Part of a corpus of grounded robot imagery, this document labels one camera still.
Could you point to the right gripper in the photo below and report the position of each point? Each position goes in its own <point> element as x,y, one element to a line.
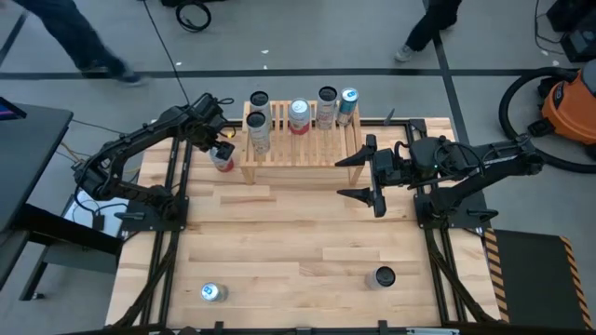
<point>391,167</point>

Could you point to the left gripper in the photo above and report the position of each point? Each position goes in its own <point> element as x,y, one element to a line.
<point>209,123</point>

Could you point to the pink strawberry soda can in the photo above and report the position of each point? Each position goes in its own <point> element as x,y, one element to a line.
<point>298,114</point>
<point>223,165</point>

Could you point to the Celsius Tropical Vibe can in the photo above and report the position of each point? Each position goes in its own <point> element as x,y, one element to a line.
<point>258,135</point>
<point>259,99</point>

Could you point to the blue silver beverage can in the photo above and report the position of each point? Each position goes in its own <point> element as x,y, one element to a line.
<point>213,292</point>
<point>347,106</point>

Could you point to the Celsius Peach Vibe can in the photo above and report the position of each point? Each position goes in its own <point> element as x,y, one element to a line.
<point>327,107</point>

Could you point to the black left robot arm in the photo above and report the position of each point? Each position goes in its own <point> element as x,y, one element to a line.
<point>139,135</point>

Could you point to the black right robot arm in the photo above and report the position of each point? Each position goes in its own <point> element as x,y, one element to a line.
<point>489,160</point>

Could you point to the wooden slatted shelf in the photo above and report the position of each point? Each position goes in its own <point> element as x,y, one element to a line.
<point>307,149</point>

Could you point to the black table clamp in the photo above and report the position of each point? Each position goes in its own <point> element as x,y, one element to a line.
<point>383,327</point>
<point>218,327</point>
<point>390,115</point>

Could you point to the silver can black lid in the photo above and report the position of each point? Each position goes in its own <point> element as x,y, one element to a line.
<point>383,277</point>

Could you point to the white flat board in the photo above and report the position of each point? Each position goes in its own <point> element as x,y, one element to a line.
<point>116,221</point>

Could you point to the small black adapter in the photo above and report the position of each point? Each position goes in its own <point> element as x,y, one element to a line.
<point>98,222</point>

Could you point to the orange shop vacuum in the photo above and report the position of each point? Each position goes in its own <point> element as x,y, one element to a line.
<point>505,125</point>
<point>570,107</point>

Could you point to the person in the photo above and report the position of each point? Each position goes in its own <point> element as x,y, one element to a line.
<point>433,23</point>
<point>70,28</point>

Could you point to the black desk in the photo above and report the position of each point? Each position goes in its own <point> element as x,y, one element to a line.
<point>28,153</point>

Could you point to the black hazard-striped floor mat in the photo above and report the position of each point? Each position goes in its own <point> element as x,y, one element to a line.
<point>531,279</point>

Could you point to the monitor with lit screen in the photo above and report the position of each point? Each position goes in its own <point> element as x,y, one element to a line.
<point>9,111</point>

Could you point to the black equipment stack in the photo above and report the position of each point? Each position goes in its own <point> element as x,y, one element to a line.
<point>579,42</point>

